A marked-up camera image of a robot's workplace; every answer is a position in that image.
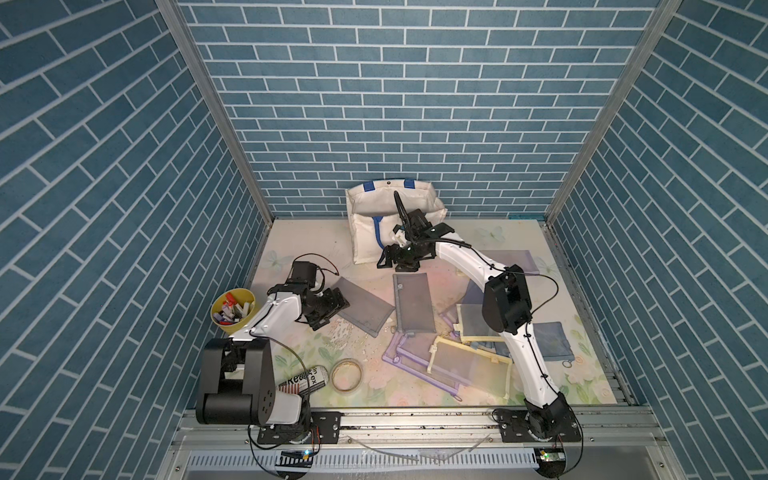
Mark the yellow cup with markers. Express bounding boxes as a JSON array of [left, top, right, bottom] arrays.
[[210, 288, 259, 335]]

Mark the clear tape roll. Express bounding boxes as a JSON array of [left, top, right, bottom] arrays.
[[330, 358, 364, 394]]

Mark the blue mesh pouch right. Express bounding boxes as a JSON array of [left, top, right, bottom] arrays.
[[494, 321, 576, 365]]

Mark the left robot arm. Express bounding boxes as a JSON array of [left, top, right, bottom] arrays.
[[196, 260, 349, 435]]

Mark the yellow trimmed mesh pouch lower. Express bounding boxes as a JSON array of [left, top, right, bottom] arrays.
[[427, 337, 513, 400]]

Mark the yellow trimmed mesh pouch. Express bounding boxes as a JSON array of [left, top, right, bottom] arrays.
[[427, 337, 513, 400], [456, 304, 503, 344]]

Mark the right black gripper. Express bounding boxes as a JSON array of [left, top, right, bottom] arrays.
[[376, 242, 423, 275]]

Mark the grey mesh pouch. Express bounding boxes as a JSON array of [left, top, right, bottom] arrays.
[[335, 277, 395, 338], [393, 273, 436, 335]]

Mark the yellow trimmed mesh pouch middle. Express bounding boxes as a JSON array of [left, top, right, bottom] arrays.
[[456, 304, 503, 344]]

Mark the white canvas tote bag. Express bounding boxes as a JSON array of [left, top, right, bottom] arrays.
[[346, 179, 447, 264]]

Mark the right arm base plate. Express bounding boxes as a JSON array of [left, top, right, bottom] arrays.
[[491, 408, 583, 443]]

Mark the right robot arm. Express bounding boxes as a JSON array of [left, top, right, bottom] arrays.
[[377, 204, 583, 441]]

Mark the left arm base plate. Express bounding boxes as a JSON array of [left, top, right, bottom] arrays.
[[257, 410, 342, 446]]

